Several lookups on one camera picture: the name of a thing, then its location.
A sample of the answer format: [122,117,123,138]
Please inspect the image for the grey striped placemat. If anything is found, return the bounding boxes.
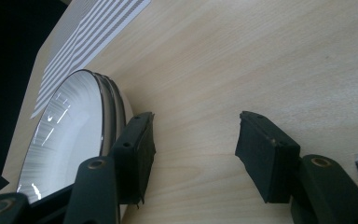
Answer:
[30,0,152,119]

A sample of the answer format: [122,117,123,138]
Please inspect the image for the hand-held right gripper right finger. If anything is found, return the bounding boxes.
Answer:
[234,110,301,204]

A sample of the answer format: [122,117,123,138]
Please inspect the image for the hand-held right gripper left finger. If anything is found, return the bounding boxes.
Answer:
[110,111,157,209]

